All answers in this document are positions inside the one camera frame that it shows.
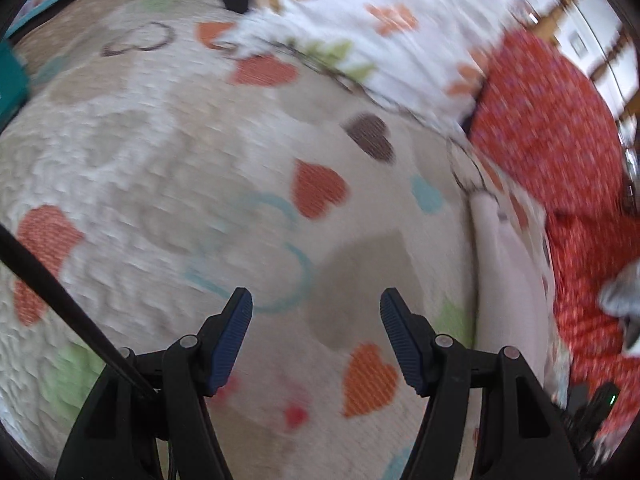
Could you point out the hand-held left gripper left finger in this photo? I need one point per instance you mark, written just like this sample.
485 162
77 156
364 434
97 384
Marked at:
230 345

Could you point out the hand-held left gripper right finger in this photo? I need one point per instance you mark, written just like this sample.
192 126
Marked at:
402 345

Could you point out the grey cloth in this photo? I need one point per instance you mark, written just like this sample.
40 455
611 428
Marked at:
622 290

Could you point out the cream heart print quilt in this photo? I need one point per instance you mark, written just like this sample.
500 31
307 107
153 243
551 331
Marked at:
150 160

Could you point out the orange floral bed sheet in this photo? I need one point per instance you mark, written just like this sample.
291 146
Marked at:
550 135

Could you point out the white floral pillow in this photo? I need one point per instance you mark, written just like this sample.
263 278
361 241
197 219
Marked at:
425 50

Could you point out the teal box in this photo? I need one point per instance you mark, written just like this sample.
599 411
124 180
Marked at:
12 82

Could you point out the wooden framed cabinet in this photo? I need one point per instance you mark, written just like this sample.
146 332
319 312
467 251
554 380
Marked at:
556 14

